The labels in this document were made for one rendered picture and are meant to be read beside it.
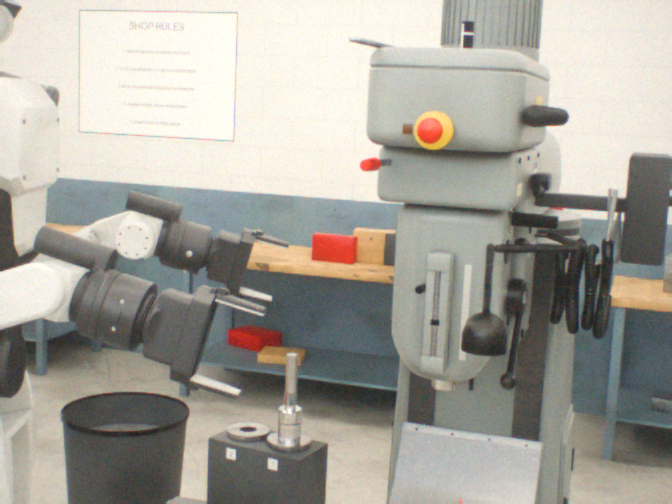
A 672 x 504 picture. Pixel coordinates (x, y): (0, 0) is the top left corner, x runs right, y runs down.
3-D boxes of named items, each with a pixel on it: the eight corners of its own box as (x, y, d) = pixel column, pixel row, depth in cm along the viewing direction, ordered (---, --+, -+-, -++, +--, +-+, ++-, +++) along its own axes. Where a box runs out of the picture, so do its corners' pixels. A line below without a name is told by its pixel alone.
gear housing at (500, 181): (515, 212, 160) (519, 152, 158) (373, 201, 167) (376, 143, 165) (537, 197, 191) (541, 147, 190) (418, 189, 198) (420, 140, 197)
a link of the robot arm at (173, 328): (180, 393, 113) (85, 361, 114) (197, 379, 123) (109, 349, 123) (212, 291, 112) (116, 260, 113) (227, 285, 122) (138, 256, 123)
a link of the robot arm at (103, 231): (159, 248, 167) (86, 271, 167) (165, 236, 176) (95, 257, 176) (147, 213, 166) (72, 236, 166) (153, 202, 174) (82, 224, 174)
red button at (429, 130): (440, 144, 147) (442, 118, 147) (414, 143, 149) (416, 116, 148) (444, 144, 150) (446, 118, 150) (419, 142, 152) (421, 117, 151)
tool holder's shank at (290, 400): (279, 408, 194) (281, 354, 193) (288, 404, 197) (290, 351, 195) (292, 411, 193) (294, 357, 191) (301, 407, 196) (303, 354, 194)
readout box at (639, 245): (668, 267, 184) (679, 157, 181) (619, 263, 187) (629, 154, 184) (667, 254, 203) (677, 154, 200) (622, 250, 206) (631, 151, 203)
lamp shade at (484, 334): (472, 357, 150) (475, 318, 149) (453, 345, 157) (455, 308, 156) (514, 355, 152) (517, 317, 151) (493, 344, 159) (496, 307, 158)
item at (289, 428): (272, 439, 195) (273, 413, 194) (285, 433, 199) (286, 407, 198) (292, 444, 193) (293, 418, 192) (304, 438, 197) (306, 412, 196)
